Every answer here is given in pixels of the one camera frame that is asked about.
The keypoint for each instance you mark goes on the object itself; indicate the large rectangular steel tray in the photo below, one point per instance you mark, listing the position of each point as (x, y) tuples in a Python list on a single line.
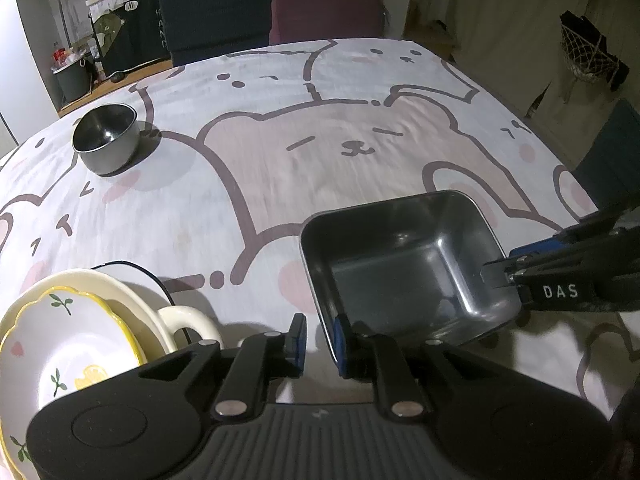
[(408, 268)]

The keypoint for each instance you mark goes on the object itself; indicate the bear pattern tablecloth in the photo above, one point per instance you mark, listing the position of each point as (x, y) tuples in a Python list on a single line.
[(240, 151)]

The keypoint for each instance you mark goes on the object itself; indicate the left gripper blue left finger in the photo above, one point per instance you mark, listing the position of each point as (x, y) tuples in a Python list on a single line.
[(251, 368)]

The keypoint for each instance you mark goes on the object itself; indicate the dark blue cushion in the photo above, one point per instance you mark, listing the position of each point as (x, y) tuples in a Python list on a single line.
[(198, 29)]

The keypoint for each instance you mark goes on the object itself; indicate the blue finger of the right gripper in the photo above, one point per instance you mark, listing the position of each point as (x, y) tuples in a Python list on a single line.
[(505, 272), (539, 247)]

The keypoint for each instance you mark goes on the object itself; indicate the maroon cushion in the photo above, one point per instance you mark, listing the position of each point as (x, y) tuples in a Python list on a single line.
[(304, 20)]

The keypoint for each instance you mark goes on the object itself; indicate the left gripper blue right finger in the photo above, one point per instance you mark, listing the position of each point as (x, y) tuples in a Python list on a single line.
[(377, 359)]

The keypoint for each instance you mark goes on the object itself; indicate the black sideboard with lettering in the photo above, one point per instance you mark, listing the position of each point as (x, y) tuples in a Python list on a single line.
[(130, 37)]

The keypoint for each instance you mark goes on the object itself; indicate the round steel bowl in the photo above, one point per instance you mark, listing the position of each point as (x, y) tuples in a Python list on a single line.
[(107, 137)]

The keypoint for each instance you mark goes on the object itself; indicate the yellow rimmed floral plate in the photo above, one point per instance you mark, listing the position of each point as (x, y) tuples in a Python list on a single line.
[(60, 343)]

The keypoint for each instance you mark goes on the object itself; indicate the grey trash bin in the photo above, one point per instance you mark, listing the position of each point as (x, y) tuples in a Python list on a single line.
[(75, 79)]

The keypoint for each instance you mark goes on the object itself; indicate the hanging net bag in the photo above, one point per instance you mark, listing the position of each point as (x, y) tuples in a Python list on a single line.
[(585, 52)]

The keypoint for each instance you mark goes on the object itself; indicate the cream bowl with handles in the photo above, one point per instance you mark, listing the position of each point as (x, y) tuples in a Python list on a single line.
[(155, 330)]

